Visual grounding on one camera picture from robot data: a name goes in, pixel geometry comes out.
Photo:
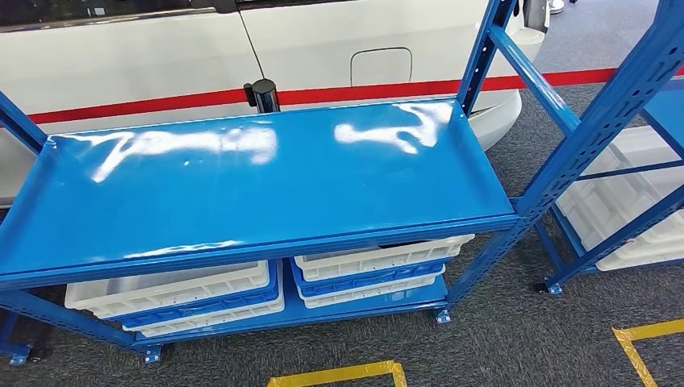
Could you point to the grey upright panel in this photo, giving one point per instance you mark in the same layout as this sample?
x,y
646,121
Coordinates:
x,y
536,13

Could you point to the blue metal shelf rack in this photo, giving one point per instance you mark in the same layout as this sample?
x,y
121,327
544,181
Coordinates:
x,y
665,112
16,352
240,203

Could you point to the black stanchion post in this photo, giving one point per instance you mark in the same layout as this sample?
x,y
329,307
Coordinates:
x,y
264,96

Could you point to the white wheeled chair base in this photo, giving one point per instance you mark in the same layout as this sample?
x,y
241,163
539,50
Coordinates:
x,y
557,5

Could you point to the white car body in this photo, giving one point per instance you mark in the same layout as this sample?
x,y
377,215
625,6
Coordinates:
x,y
160,59

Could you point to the yellow floor tape square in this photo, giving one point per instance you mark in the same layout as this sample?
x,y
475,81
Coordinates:
x,y
331,374

